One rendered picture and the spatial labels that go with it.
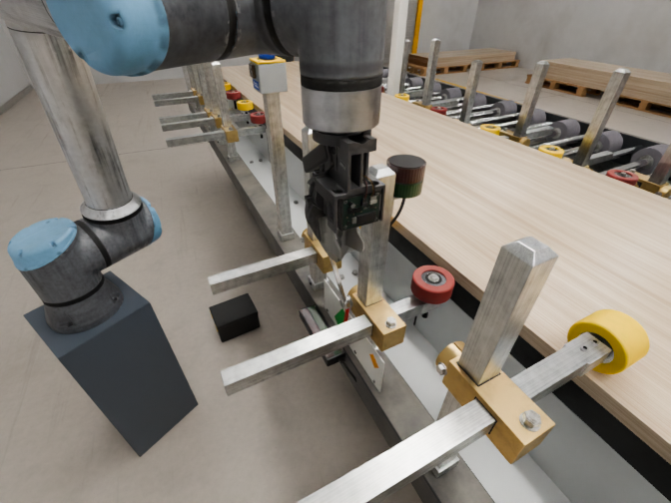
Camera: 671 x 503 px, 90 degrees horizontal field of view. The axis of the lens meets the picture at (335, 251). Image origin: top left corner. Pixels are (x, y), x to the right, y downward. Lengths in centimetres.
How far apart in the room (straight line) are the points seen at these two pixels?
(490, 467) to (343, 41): 75
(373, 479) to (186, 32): 45
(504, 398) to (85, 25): 54
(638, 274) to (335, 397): 111
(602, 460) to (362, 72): 67
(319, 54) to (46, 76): 69
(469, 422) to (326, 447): 105
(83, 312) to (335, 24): 99
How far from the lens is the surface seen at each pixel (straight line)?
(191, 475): 151
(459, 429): 44
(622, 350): 60
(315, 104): 39
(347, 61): 37
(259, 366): 59
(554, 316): 70
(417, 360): 90
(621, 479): 75
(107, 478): 163
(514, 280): 36
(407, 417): 73
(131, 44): 35
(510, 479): 83
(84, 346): 116
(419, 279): 67
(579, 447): 76
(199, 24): 38
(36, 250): 106
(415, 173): 52
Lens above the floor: 134
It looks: 37 degrees down
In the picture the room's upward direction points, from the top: straight up
